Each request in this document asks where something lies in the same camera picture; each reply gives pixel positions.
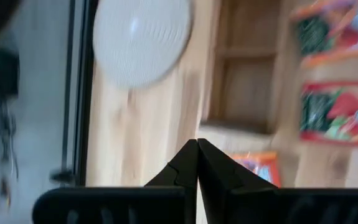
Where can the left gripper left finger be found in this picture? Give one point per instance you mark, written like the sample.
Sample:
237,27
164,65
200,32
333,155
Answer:
185,168

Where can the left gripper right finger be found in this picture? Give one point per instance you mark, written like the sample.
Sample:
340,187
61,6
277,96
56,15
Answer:
222,174

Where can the red strawberry tea packet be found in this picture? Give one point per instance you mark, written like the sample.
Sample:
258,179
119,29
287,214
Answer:
340,115

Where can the orange tea packet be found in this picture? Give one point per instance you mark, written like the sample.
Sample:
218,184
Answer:
266,165
337,34

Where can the wooden tea box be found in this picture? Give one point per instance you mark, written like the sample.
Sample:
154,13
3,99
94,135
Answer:
244,77

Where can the round woven white mat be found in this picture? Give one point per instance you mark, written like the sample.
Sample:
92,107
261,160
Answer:
141,40

